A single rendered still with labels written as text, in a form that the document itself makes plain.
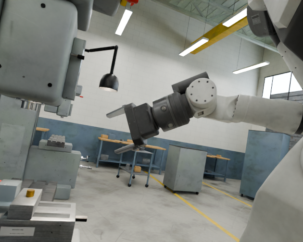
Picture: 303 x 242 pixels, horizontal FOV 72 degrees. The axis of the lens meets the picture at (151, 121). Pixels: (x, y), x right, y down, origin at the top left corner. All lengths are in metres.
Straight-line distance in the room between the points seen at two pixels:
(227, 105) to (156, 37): 7.89
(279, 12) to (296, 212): 0.26
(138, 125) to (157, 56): 7.67
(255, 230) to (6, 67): 0.67
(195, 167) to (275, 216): 5.03
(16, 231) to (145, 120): 0.47
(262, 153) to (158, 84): 4.19
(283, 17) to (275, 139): 6.00
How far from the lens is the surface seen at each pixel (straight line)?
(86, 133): 7.27
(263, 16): 0.60
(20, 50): 0.71
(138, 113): 0.54
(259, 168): 6.43
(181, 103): 0.50
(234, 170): 9.94
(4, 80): 0.70
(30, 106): 0.76
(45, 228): 0.74
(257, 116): 0.51
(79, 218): 0.79
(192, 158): 5.19
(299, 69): 0.58
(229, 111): 0.56
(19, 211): 0.72
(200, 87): 0.49
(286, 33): 0.38
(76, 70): 0.76
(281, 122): 0.51
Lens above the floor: 1.27
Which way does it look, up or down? 4 degrees up
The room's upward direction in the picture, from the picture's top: 10 degrees clockwise
